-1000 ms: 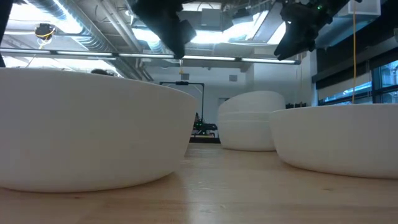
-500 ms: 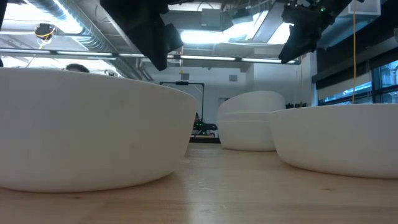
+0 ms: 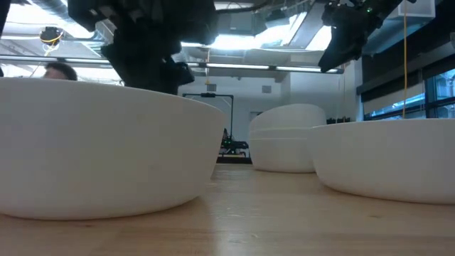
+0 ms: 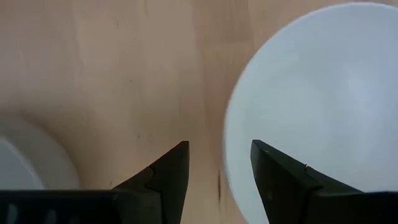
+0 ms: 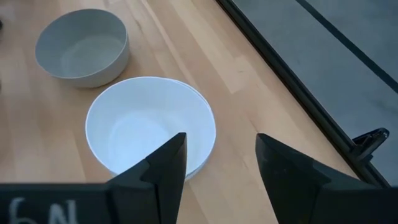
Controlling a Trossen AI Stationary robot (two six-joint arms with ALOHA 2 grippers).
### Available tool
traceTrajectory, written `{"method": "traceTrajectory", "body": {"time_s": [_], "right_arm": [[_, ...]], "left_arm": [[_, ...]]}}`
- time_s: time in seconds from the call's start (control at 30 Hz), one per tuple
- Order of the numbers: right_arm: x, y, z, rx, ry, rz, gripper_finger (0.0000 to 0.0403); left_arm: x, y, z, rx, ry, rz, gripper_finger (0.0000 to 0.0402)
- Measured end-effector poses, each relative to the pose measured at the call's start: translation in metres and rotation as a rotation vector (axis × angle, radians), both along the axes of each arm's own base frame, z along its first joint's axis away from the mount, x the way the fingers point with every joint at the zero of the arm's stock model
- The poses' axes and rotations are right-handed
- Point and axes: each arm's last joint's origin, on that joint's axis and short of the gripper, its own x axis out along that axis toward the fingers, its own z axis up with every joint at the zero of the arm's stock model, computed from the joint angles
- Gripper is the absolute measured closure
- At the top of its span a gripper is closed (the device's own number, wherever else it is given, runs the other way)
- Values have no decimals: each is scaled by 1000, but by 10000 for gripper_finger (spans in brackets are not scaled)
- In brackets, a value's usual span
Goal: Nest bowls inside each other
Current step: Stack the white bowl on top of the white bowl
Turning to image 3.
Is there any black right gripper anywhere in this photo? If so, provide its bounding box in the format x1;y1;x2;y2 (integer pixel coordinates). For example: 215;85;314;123
317;0;392;74

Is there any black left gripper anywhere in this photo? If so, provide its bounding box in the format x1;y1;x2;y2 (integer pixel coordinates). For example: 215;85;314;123
100;21;196;95

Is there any white bowl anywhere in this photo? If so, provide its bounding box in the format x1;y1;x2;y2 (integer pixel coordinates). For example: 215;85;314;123
307;118;455;206
250;103;328;132
248;126;323;174
0;77;227;220

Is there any ceiling light bar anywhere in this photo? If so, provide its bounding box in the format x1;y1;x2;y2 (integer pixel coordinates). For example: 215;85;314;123
184;62;344;75

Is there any person's head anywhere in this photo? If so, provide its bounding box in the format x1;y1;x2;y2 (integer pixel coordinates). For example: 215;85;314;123
43;62;78;82

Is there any background robot station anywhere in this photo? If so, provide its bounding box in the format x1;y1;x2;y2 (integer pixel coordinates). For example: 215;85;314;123
217;127;253;165

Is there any black camera stand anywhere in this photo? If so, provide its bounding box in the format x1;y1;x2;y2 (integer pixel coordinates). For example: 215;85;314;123
182;92;235;138

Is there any black yellow cable reel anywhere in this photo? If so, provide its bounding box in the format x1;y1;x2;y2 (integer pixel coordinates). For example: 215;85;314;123
38;26;65;46

